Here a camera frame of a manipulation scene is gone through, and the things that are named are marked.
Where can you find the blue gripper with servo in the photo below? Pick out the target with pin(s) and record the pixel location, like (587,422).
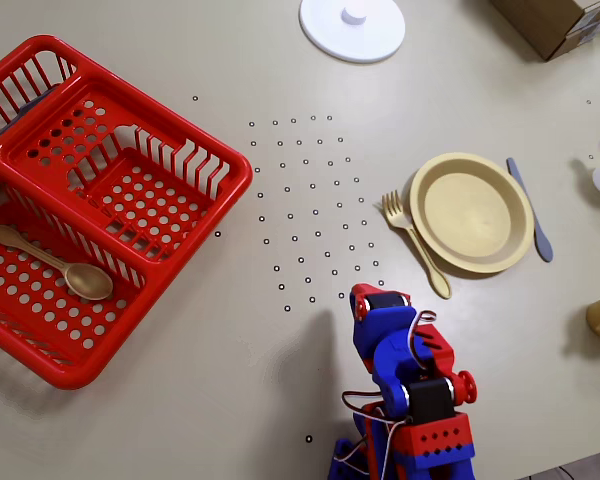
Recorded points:
(386,303)

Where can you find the gold plastic fork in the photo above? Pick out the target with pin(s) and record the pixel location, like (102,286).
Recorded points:
(397,217)

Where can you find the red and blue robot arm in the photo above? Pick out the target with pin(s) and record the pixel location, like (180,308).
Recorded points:
(440,440)

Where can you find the gold plastic plate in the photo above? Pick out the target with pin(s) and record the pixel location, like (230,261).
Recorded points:
(470,210)

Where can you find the red plastic dish basket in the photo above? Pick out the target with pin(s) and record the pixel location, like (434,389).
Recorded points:
(242,172)

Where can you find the grey plastic knife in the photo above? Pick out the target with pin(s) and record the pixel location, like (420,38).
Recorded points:
(542,245)

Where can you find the white round disc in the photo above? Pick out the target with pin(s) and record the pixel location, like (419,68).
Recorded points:
(330,35)

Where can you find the tan wooden spoon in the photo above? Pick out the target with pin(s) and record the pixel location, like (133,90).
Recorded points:
(87,282)

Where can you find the brown cardboard box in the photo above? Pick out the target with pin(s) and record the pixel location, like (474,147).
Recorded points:
(545,20)

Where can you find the grey utensil lying in basket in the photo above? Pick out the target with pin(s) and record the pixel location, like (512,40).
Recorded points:
(30,107)

